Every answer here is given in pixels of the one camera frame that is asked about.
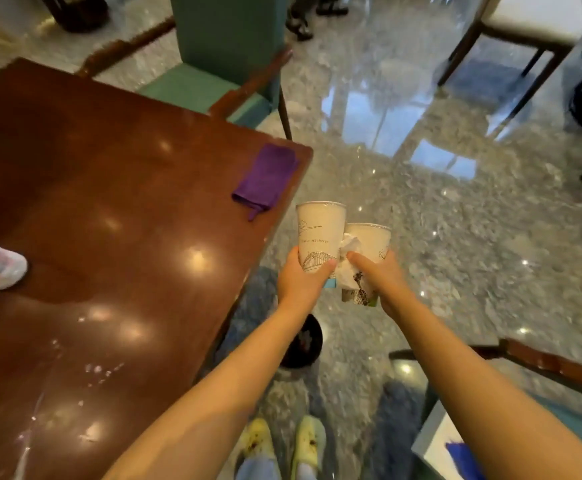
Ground person's left forearm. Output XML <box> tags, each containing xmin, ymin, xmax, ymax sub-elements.
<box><xmin>103</xmin><ymin>299</ymin><xmax>322</xmax><ymax>480</ymax></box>

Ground white spilled milk streak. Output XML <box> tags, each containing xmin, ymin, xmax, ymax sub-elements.
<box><xmin>16</xmin><ymin>363</ymin><xmax>124</xmax><ymax>480</ymax></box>

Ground dark wooden stand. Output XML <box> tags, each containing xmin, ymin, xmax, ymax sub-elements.
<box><xmin>38</xmin><ymin>0</ymin><xmax>109</xmax><ymax>33</ymax></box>

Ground person's yellow right shoe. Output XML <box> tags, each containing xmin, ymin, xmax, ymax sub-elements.
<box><xmin>290</xmin><ymin>414</ymin><xmax>328</xmax><ymax>471</ymax></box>

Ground person's right hand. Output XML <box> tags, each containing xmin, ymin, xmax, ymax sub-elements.
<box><xmin>346</xmin><ymin>249</ymin><xmax>414</xmax><ymax>321</ymax></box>

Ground person's yellow shoe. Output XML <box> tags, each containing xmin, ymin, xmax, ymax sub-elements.
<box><xmin>240</xmin><ymin>417</ymin><xmax>277</xmax><ymax>465</ymax></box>
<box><xmin>290</xmin><ymin>414</ymin><xmax>328</xmax><ymax>471</ymax></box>

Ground black waste bin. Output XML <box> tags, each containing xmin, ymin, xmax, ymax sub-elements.
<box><xmin>278</xmin><ymin>314</ymin><xmax>324</xmax><ymax>371</ymax></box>

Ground green upholstered wooden armchair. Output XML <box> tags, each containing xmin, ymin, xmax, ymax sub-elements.
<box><xmin>75</xmin><ymin>0</ymin><xmax>294</xmax><ymax>141</ymax></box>

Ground white paper cup blue band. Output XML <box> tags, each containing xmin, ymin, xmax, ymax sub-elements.
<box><xmin>296</xmin><ymin>200</ymin><xmax>348</xmax><ymax>288</ymax></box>

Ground person's right forearm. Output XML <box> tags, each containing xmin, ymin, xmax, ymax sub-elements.
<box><xmin>380</xmin><ymin>294</ymin><xmax>582</xmax><ymax>480</ymax></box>

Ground white seat wooden chair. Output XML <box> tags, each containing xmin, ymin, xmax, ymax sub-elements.
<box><xmin>436</xmin><ymin>0</ymin><xmax>582</xmax><ymax>121</ymax></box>

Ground person's grey patterned trousers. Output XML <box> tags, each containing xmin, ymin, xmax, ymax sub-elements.
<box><xmin>235</xmin><ymin>454</ymin><xmax>317</xmax><ymax>480</ymax></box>

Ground teal seat wooden armchair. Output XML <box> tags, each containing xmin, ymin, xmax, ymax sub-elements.
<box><xmin>388</xmin><ymin>337</ymin><xmax>582</xmax><ymax>480</ymax></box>

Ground person's yellow left shoe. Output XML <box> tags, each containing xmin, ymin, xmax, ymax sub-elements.
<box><xmin>240</xmin><ymin>417</ymin><xmax>277</xmax><ymax>465</ymax></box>

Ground person's left hand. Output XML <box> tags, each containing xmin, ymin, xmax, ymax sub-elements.
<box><xmin>276</xmin><ymin>245</ymin><xmax>338</xmax><ymax>315</ymax></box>

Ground purple cleaning cloth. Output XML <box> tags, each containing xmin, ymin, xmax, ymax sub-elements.
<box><xmin>230</xmin><ymin>143</ymin><xmax>300</xmax><ymax>221</ymax></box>

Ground white tissue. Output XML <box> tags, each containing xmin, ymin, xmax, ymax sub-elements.
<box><xmin>340</xmin><ymin>233</ymin><xmax>367</xmax><ymax>291</ymax></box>

